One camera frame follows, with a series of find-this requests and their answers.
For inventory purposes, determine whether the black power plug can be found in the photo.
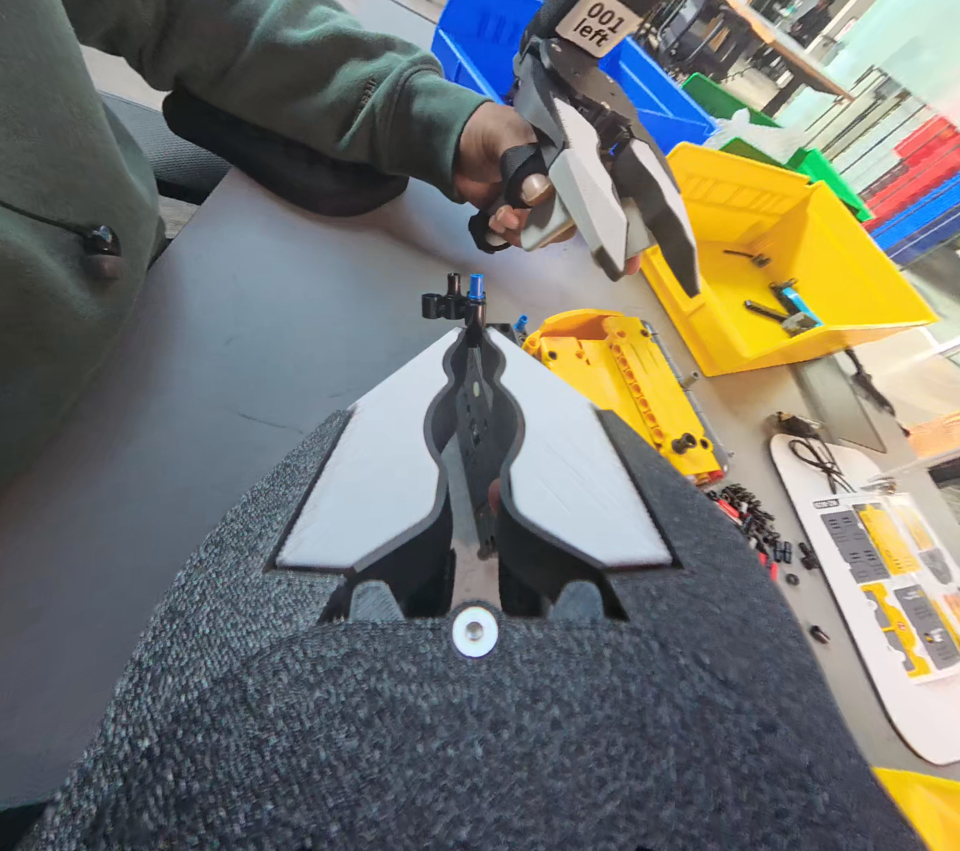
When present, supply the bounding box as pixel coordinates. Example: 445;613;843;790
772;410;826;441

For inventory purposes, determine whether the black clip microphone cable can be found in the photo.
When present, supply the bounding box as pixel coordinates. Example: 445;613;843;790
0;198;125;282

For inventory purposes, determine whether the person's left hand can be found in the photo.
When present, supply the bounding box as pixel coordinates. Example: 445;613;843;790
452;102;560;248

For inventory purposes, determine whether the grey chair seat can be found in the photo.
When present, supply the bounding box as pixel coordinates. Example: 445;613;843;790
101;89;234;207

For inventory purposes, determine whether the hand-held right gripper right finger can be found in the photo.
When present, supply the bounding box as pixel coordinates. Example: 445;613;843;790
486;326;674;571

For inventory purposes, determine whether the black cable bundle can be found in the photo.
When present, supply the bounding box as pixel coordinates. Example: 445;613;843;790
787;437;856;496

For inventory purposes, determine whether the black curved tool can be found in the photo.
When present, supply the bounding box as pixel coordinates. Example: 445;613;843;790
843;348;899;417

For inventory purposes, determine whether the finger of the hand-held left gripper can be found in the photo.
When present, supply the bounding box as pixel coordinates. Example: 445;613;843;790
611;137;705;299
549;97;633;284

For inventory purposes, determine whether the clear plastic bag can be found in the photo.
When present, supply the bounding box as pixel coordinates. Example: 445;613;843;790
703;107;815;164

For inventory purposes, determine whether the green plastic bin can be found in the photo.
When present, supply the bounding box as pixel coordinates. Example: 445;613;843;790
681;72;781;131
718;138;875;224

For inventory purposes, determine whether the pile of small lego pins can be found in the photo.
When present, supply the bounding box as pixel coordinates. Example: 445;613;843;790
706;482;822;586

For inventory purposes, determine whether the long wooden desk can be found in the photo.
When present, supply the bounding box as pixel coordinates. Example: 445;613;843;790
708;0;856;106

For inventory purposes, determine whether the stack of red bins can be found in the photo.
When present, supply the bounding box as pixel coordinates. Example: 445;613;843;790
862;114;960;215

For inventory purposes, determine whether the dark flat panel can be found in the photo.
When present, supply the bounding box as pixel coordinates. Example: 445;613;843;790
791;348;894;455

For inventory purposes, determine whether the yellow lego vehicle model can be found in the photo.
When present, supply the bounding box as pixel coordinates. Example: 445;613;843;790
513;309;730;488

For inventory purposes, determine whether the stack of blue bins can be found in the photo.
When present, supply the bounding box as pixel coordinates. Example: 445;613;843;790
870;172;960;267

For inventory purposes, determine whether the white book stand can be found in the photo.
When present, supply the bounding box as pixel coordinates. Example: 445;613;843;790
771;432;960;767

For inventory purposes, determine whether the light blue lego piece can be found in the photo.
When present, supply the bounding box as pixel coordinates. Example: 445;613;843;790
768;278;824;335

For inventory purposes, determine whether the person's left forearm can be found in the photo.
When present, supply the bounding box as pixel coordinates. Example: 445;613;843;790
15;0;492;200

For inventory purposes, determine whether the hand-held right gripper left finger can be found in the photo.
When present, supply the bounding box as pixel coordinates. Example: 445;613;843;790
276;328;460;573

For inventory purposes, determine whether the yellow plastic bin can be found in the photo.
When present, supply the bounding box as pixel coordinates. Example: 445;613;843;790
639;140;939;378

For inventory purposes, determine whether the yellow divided parts bin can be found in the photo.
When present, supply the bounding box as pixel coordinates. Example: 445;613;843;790
873;767;960;851

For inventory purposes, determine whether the black lego connector assembly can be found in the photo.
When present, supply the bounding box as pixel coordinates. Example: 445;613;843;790
420;272;502;561

